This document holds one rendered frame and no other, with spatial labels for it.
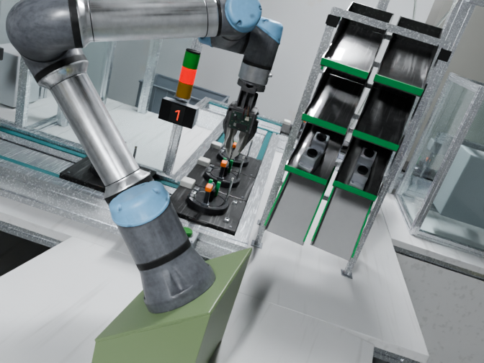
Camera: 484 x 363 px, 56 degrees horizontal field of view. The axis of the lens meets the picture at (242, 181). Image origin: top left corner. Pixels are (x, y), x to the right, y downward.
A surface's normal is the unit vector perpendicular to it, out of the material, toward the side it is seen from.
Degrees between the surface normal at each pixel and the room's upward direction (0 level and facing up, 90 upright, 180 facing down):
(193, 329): 90
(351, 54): 25
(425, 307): 90
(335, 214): 45
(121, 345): 90
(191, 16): 79
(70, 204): 90
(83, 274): 0
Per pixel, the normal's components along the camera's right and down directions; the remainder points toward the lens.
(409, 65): 0.11, -0.69
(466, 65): -0.34, 0.27
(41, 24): -0.04, 0.34
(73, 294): 0.27, -0.89
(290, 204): -0.03, -0.43
